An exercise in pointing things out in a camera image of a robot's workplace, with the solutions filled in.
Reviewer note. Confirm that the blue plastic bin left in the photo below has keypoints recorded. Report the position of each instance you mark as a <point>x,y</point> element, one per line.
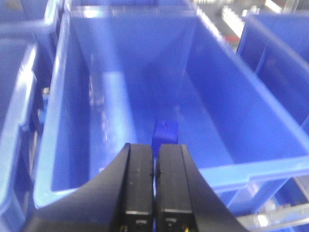
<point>28,38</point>

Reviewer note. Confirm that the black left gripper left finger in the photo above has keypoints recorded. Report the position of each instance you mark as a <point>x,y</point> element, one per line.
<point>119,199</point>

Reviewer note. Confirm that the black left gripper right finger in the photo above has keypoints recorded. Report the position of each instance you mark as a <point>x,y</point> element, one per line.
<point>184,200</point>

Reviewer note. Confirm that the blue plastic bin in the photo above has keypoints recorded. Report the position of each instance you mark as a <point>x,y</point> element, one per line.
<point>28,38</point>
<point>119,75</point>

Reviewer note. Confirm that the blue plastic bin middle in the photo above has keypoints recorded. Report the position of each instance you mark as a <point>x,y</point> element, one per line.
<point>119,75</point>

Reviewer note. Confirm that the blue bottle-shaped part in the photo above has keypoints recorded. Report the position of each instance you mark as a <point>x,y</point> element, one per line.
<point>165,132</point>

